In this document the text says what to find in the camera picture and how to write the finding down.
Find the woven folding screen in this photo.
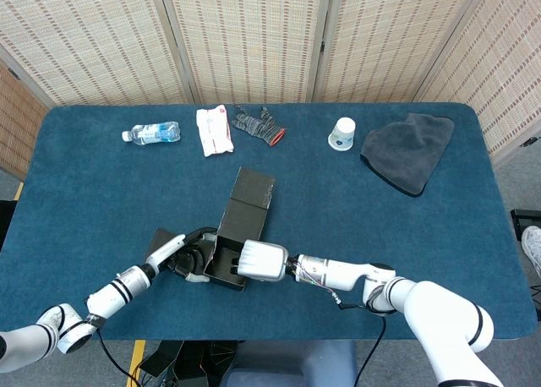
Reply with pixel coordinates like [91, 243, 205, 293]
[0, 0, 541, 181]

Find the clear plastic water bottle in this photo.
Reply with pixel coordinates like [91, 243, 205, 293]
[122, 122, 182, 145]

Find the blue table cloth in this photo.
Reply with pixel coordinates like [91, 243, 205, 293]
[0, 102, 538, 341]

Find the white sneaker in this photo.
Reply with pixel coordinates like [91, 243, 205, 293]
[520, 226, 541, 278]

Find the grey knit glove red cuff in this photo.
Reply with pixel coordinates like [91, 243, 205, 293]
[231, 104, 287, 147]

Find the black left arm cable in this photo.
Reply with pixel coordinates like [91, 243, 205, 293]
[96, 325, 143, 387]

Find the white tissue packet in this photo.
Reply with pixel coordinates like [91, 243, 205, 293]
[195, 105, 236, 158]

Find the black cardboard box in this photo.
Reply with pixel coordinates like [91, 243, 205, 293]
[145, 166, 276, 293]

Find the black stand beside table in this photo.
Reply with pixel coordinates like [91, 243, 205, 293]
[510, 208, 541, 240]

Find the blue grey robot torso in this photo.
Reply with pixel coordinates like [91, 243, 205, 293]
[219, 340, 360, 387]

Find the white floral paper cup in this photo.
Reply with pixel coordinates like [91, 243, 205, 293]
[327, 117, 357, 152]

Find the dark grey towel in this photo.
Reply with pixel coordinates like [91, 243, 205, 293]
[360, 112, 456, 199]

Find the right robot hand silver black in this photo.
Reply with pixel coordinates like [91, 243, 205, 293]
[230, 239, 289, 283]

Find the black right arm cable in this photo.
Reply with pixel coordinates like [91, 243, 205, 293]
[333, 293, 388, 387]

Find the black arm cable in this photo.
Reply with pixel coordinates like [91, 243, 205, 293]
[96, 325, 143, 387]
[333, 293, 388, 387]

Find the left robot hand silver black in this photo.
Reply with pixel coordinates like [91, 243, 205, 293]
[145, 226, 217, 284]

